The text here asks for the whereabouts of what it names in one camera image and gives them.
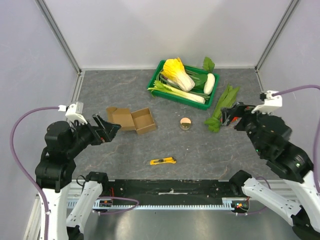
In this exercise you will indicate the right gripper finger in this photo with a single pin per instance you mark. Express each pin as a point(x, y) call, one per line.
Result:
point(232, 110)
point(226, 119)

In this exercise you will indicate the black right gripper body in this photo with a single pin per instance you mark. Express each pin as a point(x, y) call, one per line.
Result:
point(240, 116)

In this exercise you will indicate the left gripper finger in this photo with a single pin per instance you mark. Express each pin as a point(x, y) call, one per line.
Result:
point(101, 123)
point(109, 131)

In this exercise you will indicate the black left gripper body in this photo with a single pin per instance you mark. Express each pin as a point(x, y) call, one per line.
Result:
point(97, 135)

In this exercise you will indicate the brown cardboard express box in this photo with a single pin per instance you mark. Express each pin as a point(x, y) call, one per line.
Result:
point(140, 121)

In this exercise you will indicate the round mirrored lid jar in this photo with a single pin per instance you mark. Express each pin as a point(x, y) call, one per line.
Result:
point(185, 123)

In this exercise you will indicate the yellow utility knife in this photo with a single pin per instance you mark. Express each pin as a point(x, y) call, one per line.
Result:
point(166, 160)

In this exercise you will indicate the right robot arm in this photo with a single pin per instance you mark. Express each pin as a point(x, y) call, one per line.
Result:
point(270, 136)

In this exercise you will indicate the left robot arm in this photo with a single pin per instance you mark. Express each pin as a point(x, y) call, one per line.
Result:
point(54, 176)

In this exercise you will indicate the green leafy lettuce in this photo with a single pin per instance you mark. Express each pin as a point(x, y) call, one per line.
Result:
point(227, 99)

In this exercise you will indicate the white radish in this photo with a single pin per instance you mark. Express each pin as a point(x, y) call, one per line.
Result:
point(209, 84)

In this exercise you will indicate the dark green leaf vegetable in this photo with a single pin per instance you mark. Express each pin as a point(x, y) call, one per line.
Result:
point(198, 78)

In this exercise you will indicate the green plastic tray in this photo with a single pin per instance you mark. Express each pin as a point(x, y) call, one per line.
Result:
point(178, 99)

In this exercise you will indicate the celery stalk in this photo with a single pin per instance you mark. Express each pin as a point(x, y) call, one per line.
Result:
point(164, 88)

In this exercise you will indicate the green long beans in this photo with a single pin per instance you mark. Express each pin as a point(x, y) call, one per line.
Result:
point(164, 80)

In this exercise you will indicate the yellow napa cabbage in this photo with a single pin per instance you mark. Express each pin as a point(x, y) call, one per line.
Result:
point(174, 70)

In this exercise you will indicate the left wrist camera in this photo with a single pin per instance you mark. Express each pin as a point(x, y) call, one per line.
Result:
point(73, 113)

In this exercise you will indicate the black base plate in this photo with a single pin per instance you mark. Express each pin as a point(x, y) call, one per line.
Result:
point(202, 187)

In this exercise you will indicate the slotted cable duct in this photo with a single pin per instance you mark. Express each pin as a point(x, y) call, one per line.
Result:
point(227, 205)

